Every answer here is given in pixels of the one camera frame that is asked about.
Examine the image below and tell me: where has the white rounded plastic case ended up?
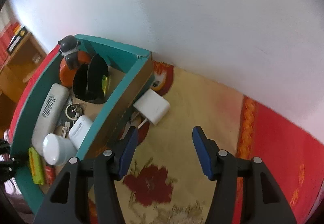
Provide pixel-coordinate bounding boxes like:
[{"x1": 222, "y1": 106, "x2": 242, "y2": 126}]
[{"x1": 68, "y1": 116, "x2": 94, "y2": 150}]

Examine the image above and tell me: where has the key bunch with grey fob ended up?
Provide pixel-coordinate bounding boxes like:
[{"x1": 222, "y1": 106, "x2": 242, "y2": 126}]
[{"x1": 58, "y1": 103, "x2": 84, "y2": 138}]

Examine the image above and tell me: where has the green case with orange slot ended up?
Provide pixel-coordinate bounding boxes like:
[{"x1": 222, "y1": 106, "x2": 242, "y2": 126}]
[{"x1": 28, "y1": 147, "x2": 45, "y2": 185}]

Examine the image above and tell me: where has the black and white folder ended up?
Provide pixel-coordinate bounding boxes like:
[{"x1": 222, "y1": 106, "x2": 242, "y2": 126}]
[{"x1": 6, "y1": 26, "x2": 29, "y2": 53}]

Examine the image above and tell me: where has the black pouch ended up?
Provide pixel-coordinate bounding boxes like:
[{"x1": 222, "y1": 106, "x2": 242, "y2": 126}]
[{"x1": 73, "y1": 54, "x2": 108, "y2": 104}]

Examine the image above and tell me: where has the teal cardboard box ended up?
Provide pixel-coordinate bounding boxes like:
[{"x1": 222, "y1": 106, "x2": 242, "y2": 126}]
[{"x1": 10, "y1": 34, "x2": 155, "y2": 214}]

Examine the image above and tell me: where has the white glasses case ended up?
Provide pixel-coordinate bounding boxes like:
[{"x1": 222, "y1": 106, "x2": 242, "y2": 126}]
[{"x1": 32, "y1": 83, "x2": 70, "y2": 156}]

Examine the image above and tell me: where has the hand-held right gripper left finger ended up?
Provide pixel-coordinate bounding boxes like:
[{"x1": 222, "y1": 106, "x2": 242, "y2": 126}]
[{"x1": 33, "y1": 126, "x2": 139, "y2": 224}]

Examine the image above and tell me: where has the white charger adapter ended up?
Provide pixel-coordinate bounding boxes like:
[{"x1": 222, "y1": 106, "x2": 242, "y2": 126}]
[{"x1": 133, "y1": 90, "x2": 171, "y2": 126}]

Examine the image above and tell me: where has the white jar with orange label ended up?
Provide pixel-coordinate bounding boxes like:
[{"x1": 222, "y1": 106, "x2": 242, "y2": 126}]
[{"x1": 43, "y1": 133, "x2": 78, "y2": 166}]

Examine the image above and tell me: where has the small yellow-green item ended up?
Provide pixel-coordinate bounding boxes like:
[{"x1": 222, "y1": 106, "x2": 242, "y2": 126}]
[{"x1": 102, "y1": 75, "x2": 110, "y2": 94}]

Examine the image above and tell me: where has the red printed bedsheet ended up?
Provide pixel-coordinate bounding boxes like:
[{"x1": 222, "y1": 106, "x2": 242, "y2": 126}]
[{"x1": 7, "y1": 47, "x2": 324, "y2": 224}]

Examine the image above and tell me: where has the red tube with black cap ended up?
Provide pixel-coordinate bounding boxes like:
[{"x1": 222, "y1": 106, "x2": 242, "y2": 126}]
[{"x1": 45, "y1": 165, "x2": 55, "y2": 185}]

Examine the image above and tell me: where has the wooden shelf unit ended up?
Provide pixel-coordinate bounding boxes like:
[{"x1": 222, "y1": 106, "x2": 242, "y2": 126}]
[{"x1": 0, "y1": 32, "x2": 48, "y2": 138}]

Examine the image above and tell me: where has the row of red books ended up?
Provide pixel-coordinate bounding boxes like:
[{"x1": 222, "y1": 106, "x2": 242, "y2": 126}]
[{"x1": 0, "y1": 21, "x2": 20, "y2": 65}]

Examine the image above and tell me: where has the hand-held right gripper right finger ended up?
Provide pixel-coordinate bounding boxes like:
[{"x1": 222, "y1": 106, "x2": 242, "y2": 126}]
[{"x1": 192, "y1": 126, "x2": 297, "y2": 224}]

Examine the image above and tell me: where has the fluffy pink blanket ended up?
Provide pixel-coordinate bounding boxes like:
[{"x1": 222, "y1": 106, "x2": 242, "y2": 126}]
[{"x1": 4, "y1": 183, "x2": 34, "y2": 217}]

